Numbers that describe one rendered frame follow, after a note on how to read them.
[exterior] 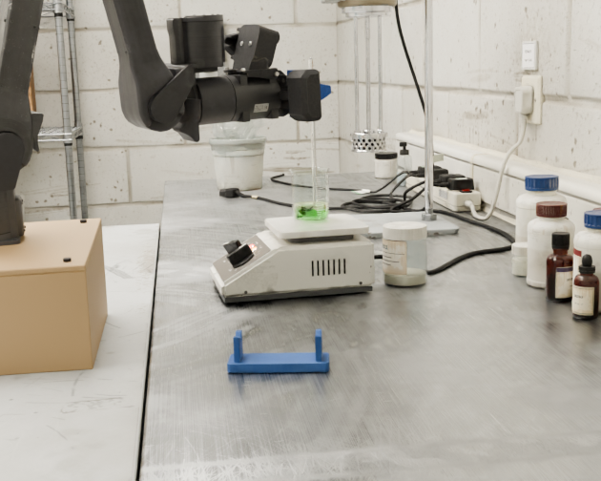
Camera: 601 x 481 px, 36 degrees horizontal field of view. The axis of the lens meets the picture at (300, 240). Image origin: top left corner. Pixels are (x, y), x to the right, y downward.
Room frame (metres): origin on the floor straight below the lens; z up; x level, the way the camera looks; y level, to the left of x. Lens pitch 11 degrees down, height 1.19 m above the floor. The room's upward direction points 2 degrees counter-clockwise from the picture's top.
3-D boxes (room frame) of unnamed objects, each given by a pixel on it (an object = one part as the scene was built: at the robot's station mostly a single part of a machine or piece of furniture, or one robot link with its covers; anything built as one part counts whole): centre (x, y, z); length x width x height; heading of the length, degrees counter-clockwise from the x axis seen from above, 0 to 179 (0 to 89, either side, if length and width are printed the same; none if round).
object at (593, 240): (1.07, -0.36, 0.96); 0.06 x 0.06 x 0.11
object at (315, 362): (0.87, 0.02, 0.92); 0.10 x 0.03 x 0.04; 87
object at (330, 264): (1.20, 0.00, 0.94); 0.22 x 0.13 x 0.08; 102
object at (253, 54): (1.17, 0.06, 1.21); 0.07 x 0.06 x 0.07; 34
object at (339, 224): (1.21, -0.02, 0.98); 0.12 x 0.12 x 0.01; 12
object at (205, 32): (1.12, 0.14, 1.20); 0.11 x 0.08 x 0.12; 121
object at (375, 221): (1.65, -0.12, 0.91); 0.30 x 0.20 x 0.01; 97
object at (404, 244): (1.21, -0.14, 0.94); 0.06 x 0.06 x 0.08
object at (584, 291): (1.02, -0.33, 0.94); 0.03 x 0.03 x 0.07
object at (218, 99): (1.13, 0.12, 1.15); 0.07 x 0.06 x 0.09; 122
